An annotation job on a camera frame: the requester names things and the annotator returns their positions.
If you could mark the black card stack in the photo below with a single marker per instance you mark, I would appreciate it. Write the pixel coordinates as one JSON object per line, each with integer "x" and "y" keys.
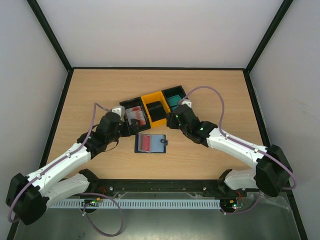
{"x": 156, "y": 111}

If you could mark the yellow bin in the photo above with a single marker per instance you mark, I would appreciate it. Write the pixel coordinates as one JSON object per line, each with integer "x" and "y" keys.
{"x": 152, "y": 97}

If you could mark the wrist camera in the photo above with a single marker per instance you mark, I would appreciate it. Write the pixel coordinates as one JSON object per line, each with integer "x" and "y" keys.
{"x": 185, "y": 102}
{"x": 119, "y": 110}

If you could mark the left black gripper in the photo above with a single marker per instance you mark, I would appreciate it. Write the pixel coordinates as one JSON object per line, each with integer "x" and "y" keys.
{"x": 126, "y": 133}

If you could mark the black mounting rail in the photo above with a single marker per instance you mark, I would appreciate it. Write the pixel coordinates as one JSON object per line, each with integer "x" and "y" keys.
{"x": 206, "y": 188}

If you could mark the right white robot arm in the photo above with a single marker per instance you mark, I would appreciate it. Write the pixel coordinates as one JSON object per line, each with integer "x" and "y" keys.
{"x": 269, "y": 169}

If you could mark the black bin left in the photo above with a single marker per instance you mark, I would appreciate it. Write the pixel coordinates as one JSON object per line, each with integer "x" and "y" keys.
{"x": 131, "y": 103}

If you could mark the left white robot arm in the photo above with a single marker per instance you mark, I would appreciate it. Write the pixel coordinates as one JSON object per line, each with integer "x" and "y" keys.
{"x": 29, "y": 196}

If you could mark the black bin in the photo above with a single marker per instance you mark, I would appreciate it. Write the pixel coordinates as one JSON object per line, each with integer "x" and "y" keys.
{"x": 131, "y": 103}
{"x": 173, "y": 91}

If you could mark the black bin right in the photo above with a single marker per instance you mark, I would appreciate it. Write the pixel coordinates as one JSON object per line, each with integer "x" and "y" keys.
{"x": 173, "y": 91}

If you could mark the grey slotted cable duct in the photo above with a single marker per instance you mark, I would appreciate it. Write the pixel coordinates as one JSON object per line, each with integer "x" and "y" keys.
{"x": 176, "y": 204}

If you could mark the dark blue card holder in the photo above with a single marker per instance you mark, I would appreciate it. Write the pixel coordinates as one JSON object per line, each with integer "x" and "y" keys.
{"x": 158, "y": 144}

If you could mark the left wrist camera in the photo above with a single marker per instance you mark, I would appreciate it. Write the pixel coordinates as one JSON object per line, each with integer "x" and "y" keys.
{"x": 119, "y": 110}

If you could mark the teal card stack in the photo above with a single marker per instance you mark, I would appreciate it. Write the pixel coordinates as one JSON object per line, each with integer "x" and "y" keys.
{"x": 173, "y": 101}

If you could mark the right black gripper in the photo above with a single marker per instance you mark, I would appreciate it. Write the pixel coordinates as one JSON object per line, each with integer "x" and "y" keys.
{"x": 171, "y": 120}

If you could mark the black enclosure frame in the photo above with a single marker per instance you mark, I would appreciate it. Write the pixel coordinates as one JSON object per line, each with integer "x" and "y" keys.
{"x": 41, "y": 18}

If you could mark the red white card stack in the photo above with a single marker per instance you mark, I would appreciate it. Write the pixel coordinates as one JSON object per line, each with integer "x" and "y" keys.
{"x": 136, "y": 112}

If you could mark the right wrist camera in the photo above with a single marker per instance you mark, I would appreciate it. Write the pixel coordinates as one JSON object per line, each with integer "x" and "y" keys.
{"x": 185, "y": 102}

